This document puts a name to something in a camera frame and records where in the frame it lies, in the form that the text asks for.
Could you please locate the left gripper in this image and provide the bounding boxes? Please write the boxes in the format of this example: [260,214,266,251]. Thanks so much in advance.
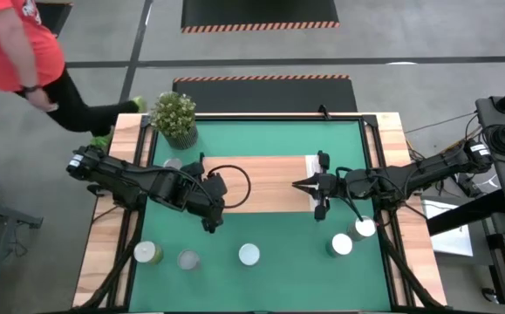
[181,161,229,235]

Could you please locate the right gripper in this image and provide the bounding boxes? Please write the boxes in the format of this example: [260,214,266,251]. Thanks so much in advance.
[292,151,350,221]

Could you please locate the cherries can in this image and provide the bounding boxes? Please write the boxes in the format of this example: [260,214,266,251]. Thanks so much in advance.
[324,232,354,259]

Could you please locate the peaches can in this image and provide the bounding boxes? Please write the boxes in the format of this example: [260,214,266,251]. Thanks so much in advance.
[345,215,378,242]

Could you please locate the tomatoes can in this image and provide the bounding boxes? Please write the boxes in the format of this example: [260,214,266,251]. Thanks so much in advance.
[237,242,262,267]

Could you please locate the short mandarin oranges can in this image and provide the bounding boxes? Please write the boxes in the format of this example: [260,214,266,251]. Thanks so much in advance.
[176,249,201,271]

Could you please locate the pale green oranges can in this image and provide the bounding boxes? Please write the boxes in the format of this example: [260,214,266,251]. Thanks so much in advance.
[133,240,165,266]

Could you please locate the white-flowered plant striped pot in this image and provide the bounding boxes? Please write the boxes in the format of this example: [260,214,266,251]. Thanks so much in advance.
[148,90,200,151]

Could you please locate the green table mat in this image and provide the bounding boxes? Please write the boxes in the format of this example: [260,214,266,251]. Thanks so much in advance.
[127,118,393,313]

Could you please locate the black floor mat striped edge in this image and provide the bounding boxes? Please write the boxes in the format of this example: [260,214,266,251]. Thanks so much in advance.
[180,0,341,35]
[172,73,359,115]
[33,0,74,38]

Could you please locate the white paper sheet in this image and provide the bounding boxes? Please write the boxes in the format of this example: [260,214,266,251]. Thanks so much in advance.
[421,195,474,258]

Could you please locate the black power adapter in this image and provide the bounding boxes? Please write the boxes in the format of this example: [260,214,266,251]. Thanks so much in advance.
[455,173,483,198]

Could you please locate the black flat bar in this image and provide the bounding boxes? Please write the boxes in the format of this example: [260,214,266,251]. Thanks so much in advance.
[426,188,505,236]

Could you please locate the grey equipment cart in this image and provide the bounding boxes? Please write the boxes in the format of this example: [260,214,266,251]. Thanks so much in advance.
[474,95,505,218]

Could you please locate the black computer mouse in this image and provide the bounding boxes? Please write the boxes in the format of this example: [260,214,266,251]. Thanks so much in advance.
[481,286,500,305]

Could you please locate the person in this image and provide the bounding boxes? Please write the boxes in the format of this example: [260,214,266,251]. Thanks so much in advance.
[0,0,147,152]

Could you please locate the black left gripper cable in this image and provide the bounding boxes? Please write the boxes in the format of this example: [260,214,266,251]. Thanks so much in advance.
[206,164,253,209]

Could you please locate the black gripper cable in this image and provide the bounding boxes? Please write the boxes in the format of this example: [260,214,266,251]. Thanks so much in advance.
[334,165,366,222]
[206,164,253,209]

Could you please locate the wooden shelf black frame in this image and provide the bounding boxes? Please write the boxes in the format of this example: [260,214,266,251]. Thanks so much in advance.
[197,150,328,215]

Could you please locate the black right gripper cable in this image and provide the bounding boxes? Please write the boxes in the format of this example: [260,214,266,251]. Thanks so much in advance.
[334,165,366,222]

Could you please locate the black aluminium table frame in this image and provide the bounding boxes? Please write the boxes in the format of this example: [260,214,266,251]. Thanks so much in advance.
[71,112,452,314]

